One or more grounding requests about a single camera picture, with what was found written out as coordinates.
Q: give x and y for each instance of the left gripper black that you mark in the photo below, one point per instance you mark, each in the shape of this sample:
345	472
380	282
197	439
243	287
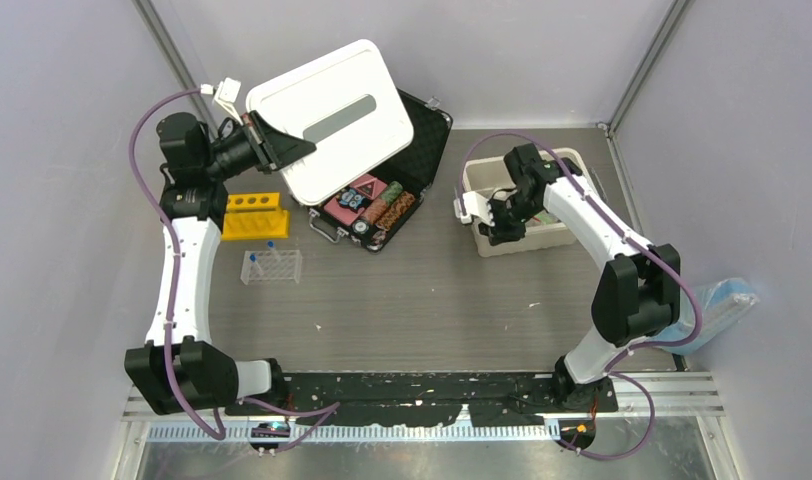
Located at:
273	149

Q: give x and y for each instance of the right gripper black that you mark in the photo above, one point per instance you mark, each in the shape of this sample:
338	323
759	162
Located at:
500	233

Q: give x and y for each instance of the beige plastic bin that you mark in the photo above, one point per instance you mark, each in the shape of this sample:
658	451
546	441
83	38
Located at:
518	242

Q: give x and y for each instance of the yellow test tube rack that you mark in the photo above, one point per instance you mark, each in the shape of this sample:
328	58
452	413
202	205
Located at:
255	216

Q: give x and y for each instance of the white bin lid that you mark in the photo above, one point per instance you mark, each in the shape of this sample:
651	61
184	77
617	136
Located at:
347	105

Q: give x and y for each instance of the clear plastic well plate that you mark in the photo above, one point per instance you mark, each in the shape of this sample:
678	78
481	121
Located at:
289	268

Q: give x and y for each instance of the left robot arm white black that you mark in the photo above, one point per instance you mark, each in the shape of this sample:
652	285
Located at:
178	369

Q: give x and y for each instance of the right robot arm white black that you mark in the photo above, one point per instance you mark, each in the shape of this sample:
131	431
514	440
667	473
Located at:
638	293

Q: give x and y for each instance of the black poker chip case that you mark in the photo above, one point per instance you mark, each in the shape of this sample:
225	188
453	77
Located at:
370	210

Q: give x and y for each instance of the blue plastic bag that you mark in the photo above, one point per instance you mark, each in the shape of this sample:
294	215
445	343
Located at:
723	304

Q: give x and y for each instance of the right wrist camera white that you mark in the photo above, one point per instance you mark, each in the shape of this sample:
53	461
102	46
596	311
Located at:
471	207

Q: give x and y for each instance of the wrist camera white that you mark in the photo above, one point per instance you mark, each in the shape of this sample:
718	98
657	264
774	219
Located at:
224	94
471	207

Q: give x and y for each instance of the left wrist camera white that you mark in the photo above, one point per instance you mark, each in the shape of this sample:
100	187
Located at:
224	94

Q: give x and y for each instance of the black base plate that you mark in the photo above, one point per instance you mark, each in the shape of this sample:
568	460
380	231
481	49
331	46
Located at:
437	398

